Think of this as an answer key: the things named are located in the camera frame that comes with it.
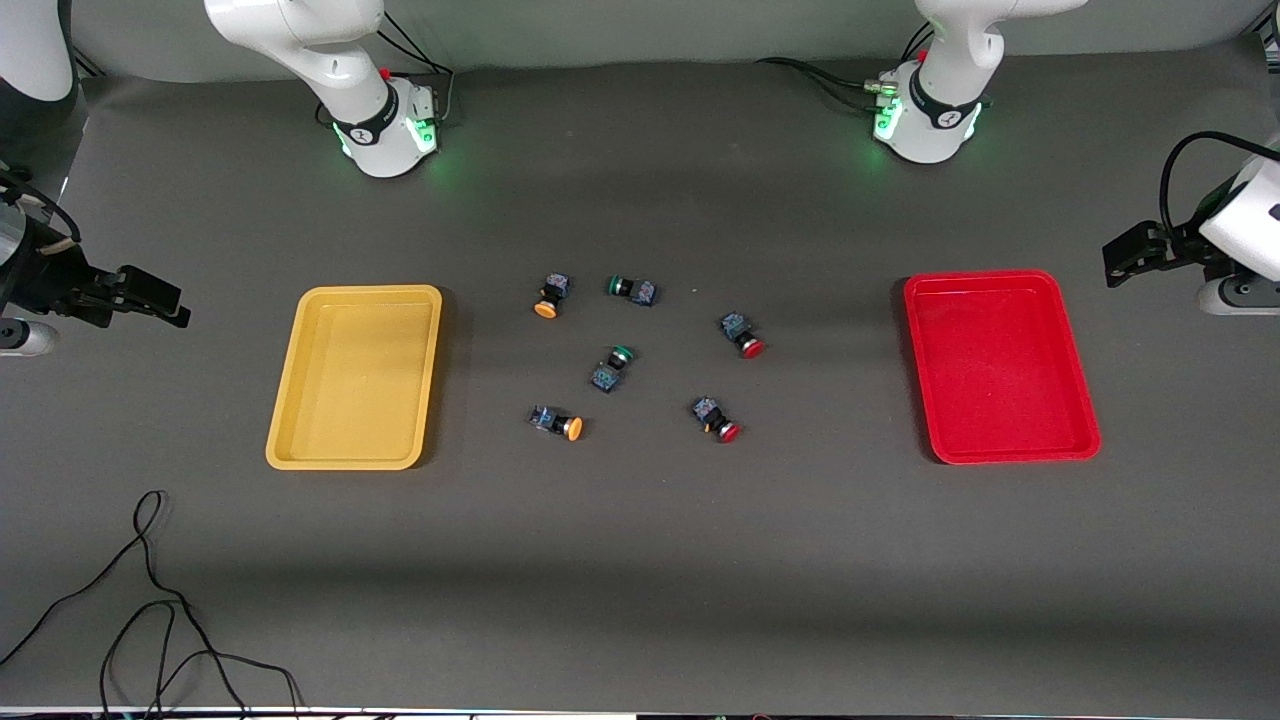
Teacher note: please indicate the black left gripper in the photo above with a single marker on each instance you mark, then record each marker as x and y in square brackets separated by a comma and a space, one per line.
[1172, 249]

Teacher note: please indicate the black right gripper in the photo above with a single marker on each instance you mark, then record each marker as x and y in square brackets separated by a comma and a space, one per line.
[42, 279]

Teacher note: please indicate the red push button switch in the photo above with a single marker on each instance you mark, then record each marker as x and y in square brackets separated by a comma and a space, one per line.
[716, 419]
[741, 335]

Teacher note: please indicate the orange push button switch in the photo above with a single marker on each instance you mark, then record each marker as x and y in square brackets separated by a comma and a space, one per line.
[550, 296]
[556, 423]

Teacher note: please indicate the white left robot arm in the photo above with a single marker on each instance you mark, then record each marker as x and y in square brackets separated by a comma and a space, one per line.
[950, 90]

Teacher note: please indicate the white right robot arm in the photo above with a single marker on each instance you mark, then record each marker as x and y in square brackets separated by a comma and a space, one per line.
[340, 60]

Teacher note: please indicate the red plastic tray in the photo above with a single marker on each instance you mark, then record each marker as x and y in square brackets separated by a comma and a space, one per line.
[1000, 365]

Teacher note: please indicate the yellow plastic tray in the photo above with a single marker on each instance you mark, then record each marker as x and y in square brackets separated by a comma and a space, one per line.
[358, 375]

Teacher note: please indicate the dark grey table mat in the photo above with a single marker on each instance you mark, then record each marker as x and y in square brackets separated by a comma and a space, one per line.
[640, 600]

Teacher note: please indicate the green push button switch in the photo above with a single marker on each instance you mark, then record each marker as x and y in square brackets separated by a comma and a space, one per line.
[612, 368]
[632, 290]

